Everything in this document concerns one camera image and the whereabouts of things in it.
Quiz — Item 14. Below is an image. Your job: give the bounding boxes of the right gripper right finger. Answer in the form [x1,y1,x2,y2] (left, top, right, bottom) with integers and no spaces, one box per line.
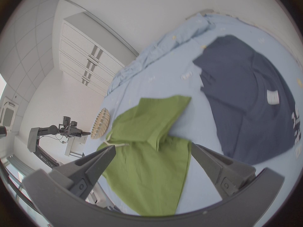
[191,142,257,201]

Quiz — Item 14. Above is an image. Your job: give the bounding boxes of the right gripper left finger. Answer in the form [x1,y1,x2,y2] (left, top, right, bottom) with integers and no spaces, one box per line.
[50,145,116,200]

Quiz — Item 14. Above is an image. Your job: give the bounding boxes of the green shorts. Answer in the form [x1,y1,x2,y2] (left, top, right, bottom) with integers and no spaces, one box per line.
[97,96,192,216]

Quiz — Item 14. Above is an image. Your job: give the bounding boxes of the round woven basket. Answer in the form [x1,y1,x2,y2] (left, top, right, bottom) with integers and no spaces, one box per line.
[91,108,110,140]

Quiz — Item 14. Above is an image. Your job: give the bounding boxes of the dark blue garment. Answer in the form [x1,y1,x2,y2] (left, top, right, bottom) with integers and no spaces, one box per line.
[193,35,303,165]

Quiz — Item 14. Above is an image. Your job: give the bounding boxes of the white small table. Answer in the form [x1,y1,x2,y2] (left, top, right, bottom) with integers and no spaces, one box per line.
[64,136,88,157]

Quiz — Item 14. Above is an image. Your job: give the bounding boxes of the window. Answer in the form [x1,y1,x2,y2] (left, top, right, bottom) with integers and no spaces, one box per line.
[9,172,29,193]

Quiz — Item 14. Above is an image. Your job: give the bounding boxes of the white curtain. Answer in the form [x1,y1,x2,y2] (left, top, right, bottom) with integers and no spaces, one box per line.
[2,156,32,174]

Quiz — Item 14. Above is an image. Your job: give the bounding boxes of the white ceiling air conditioner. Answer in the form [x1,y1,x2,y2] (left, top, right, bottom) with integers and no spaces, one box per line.
[0,96,19,128]

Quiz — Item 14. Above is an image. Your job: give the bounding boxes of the white wardrobe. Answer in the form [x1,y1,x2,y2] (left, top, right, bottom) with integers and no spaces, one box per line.
[59,12,139,96]

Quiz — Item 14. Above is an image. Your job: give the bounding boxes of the pale blue quilt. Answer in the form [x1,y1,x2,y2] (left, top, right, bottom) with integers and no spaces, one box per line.
[107,12,216,95]

